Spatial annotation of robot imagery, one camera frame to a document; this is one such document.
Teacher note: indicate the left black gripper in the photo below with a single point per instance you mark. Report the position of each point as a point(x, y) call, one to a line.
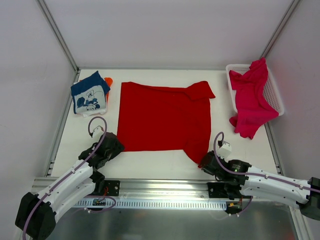
point(115, 144)

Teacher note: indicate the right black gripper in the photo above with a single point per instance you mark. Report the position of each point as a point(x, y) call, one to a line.
point(206, 163)

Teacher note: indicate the red t shirt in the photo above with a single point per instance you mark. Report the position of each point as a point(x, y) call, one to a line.
point(158, 118)

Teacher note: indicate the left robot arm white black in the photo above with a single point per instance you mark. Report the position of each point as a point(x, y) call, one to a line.
point(38, 213)

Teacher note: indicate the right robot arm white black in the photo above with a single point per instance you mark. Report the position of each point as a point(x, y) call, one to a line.
point(239, 179)

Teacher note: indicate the folded blue printed t shirt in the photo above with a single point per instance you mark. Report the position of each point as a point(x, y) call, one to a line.
point(90, 95)

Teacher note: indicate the folded orange t shirt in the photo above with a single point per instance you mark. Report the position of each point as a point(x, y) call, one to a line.
point(109, 82)

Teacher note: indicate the magenta pink t shirt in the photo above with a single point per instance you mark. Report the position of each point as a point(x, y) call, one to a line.
point(253, 110)

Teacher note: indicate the white plastic basket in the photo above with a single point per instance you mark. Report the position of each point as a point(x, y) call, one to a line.
point(270, 91)

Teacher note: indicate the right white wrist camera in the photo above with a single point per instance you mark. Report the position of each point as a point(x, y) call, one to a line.
point(224, 149)

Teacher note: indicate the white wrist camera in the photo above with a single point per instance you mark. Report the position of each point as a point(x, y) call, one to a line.
point(97, 132)
point(224, 149)

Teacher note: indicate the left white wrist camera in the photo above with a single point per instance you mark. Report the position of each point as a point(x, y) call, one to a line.
point(97, 132)

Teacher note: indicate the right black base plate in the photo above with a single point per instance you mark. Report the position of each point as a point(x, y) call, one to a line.
point(217, 190)

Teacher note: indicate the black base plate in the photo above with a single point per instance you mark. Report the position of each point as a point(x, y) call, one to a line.
point(217, 190)
point(111, 188)

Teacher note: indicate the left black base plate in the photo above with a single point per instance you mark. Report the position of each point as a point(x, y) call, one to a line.
point(111, 188)

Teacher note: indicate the aluminium mounting rail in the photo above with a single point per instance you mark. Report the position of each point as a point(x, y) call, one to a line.
point(157, 189)

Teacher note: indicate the white slotted cable duct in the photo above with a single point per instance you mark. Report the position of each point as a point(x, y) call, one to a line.
point(164, 204)

